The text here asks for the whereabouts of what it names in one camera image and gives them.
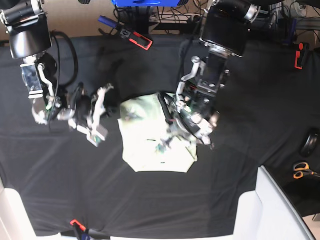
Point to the blue handle tool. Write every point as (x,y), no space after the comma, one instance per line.
(107,21)

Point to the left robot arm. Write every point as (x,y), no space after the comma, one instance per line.
(190,113)

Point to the red black clamp right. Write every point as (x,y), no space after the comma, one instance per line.
(298,62)

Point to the red black clamp top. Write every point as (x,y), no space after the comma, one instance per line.
(136,38)

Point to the black table cloth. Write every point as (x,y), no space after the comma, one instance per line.
(266,110)

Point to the red clamp bottom edge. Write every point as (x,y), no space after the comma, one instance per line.
(75,222)

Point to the black round tape roll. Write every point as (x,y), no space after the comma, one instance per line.
(310,145)

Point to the blue cylinder right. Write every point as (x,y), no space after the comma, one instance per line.
(290,32)

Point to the orange handled scissors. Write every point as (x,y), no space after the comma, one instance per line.
(302,169)

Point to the red black clamp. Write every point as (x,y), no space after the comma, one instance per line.
(136,38)
(298,62)

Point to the light green T-shirt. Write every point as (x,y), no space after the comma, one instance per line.
(148,146)

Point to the blue plastic box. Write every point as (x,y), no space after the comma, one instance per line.
(145,3)

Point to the white power strip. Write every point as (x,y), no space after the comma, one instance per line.
(174,18)

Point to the white table block left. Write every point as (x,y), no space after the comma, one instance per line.
(14,221)

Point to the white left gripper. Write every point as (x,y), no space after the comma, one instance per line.
(188,139)

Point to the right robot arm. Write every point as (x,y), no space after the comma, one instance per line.
(30,39)

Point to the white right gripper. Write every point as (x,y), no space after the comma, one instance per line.
(85,113)

